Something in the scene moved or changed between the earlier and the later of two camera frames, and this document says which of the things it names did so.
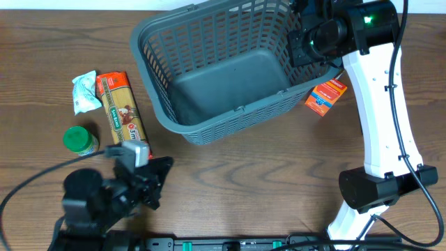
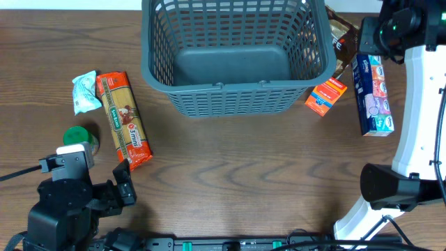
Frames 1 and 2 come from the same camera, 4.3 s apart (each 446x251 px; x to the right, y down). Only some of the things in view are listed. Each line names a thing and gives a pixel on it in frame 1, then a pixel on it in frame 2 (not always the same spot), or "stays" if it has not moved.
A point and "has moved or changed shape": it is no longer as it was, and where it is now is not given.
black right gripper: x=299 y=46 to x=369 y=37
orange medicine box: x=324 y=95 stays
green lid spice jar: x=79 y=140 stays
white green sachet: x=84 y=94 stays
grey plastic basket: x=214 y=69 has moved or changed shape
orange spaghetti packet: x=121 y=109 stays
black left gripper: x=144 y=180 to x=111 y=200
